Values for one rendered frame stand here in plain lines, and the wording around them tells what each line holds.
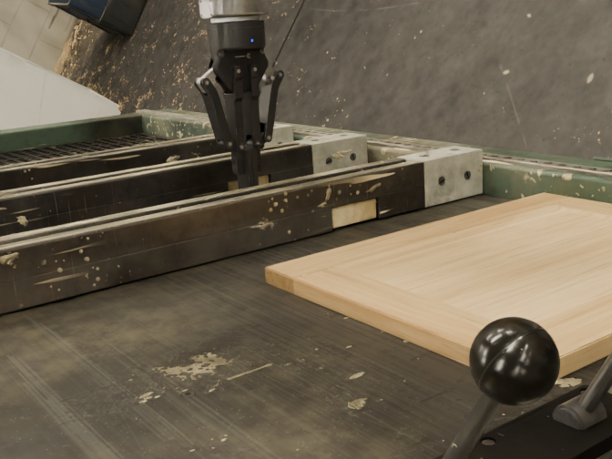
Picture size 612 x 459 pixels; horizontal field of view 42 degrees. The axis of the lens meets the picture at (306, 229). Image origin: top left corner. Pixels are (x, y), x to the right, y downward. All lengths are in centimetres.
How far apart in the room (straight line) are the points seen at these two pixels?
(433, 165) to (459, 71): 159
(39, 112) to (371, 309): 403
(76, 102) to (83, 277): 383
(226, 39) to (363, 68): 212
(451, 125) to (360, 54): 65
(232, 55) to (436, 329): 51
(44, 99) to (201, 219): 374
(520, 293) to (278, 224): 37
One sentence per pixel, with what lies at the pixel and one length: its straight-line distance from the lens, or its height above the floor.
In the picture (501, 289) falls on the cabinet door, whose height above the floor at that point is 120.
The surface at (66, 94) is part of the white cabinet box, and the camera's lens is 472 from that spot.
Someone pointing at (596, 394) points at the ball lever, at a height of 141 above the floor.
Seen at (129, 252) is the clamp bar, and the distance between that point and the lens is 95.
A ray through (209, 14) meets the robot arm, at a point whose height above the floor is 140.
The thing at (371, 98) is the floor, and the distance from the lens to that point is 304.
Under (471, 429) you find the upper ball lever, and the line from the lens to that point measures 39.
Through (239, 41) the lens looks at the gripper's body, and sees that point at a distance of 105.
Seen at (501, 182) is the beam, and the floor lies 89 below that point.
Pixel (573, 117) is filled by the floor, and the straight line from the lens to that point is 243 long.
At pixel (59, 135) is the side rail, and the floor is 110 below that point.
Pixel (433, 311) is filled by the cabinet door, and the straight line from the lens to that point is 76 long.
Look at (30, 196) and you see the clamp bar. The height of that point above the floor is 145.
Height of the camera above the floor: 184
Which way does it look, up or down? 37 degrees down
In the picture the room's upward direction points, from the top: 67 degrees counter-clockwise
